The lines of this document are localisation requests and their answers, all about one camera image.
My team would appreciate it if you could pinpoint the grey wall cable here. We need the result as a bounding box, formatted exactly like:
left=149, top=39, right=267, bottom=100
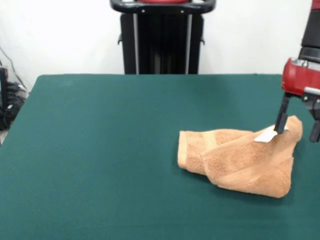
left=0, top=46, right=28, bottom=91

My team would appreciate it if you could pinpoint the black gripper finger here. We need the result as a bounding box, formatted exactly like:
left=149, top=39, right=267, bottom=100
left=273, top=92, right=292, bottom=134
left=302, top=95, right=320, bottom=144

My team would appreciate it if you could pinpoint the black cable bundle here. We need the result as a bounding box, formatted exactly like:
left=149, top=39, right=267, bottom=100
left=4, top=81, right=29, bottom=127

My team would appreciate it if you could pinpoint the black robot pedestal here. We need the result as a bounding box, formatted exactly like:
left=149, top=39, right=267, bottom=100
left=109, top=0, right=216, bottom=75

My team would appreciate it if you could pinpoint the black box device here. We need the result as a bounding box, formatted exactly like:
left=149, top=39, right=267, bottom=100
left=0, top=66, right=10, bottom=130

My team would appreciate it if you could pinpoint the dark green table cloth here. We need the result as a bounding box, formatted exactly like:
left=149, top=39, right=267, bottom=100
left=0, top=73, right=320, bottom=240

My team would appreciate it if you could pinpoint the tan terry towel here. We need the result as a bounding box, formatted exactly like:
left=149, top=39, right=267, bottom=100
left=176, top=115, right=304, bottom=200

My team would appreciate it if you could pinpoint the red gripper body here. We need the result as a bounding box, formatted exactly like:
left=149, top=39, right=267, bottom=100
left=281, top=57, right=320, bottom=98

